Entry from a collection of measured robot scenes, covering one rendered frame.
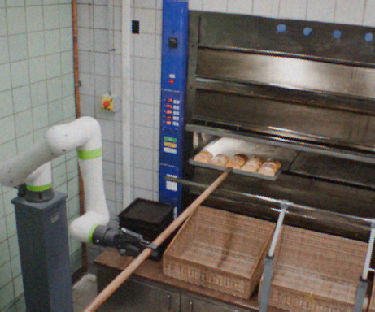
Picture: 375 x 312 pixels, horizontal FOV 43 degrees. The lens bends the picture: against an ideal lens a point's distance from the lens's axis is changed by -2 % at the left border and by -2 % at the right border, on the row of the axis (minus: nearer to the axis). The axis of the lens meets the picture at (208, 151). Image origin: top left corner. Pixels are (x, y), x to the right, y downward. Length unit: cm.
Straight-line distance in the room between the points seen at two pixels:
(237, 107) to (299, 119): 38
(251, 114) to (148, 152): 79
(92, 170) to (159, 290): 108
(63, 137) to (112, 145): 141
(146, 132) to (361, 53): 146
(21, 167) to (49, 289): 76
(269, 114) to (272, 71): 26
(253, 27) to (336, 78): 56
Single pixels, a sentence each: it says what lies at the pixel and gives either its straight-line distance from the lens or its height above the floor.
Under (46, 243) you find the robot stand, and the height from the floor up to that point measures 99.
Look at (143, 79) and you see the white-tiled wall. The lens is 318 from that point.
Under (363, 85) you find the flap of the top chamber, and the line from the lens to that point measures 277.
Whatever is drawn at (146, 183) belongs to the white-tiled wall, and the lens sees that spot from 340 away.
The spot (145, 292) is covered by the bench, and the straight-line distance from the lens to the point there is 309.
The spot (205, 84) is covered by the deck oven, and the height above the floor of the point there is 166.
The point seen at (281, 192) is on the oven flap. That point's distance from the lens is 306.
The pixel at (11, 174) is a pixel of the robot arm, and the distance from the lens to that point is 233.
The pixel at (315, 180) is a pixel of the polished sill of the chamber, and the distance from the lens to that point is 296.
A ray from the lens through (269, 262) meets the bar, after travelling 256.
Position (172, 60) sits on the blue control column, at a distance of 303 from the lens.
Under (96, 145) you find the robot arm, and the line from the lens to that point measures 219.
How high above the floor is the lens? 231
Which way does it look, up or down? 20 degrees down
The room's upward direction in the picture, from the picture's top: 3 degrees clockwise
